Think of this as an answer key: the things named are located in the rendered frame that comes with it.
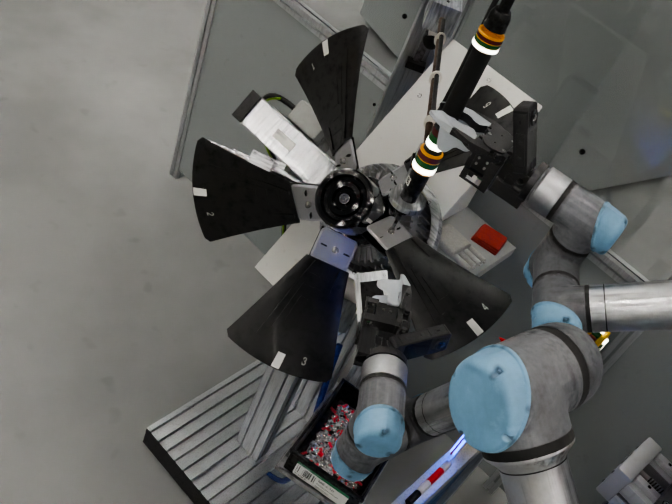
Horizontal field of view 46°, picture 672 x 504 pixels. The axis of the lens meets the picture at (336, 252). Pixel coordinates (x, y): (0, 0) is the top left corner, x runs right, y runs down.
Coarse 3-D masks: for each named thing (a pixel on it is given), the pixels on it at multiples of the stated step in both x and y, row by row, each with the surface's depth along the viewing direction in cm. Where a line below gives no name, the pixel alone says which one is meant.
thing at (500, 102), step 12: (480, 96) 155; (492, 96) 153; (492, 108) 151; (504, 108) 149; (504, 120) 147; (444, 156) 148; (456, 156) 147; (468, 156) 145; (408, 168) 153; (444, 168) 146
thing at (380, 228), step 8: (392, 216) 156; (376, 224) 152; (384, 224) 153; (392, 224) 154; (400, 224) 155; (376, 232) 150; (384, 232) 151; (400, 232) 154; (408, 232) 155; (384, 240) 150; (392, 240) 151; (400, 240) 152; (384, 248) 148
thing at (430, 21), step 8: (432, 0) 182; (440, 0) 181; (448, 0) 182; (456, 0) 184; (432, 8) 181; (440, 8) 181; (448, 8) 181; (456, 8) 181; (424, 16) 187; (432, 16) 182; (440, 16) 182; (448, 16) 182; (456, 16) 182; (424, 24) 184; (432, 24) 184; (448, 24) 183; (448, 32) 184
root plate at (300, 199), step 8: (296, 184) 157; (296, 192) 158; (312, 192) 157; (296, 200) 160; (304, 200) 159; (312, 200) 158; (296, 208) 161; (304, 208) 160; (312, 208) 160; (304, 216) 162; (312, 216) 161
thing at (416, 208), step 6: (420, 144) 143; (414, 156) 144; (408, 174) 145; (396, 186) 147; (402, 186) 147; (390, 192) 145; (396, 192) 146; (390, 198) 145; (396, 198) 145; (420, 198) 147; (396, 204) 144; (402, 204) 144; (408, 204) 144; (414, 204) 145; (420, 204) 146; (402, 210) 144; (408, 210) 143; (414, 210) 144; (420, 210) 145
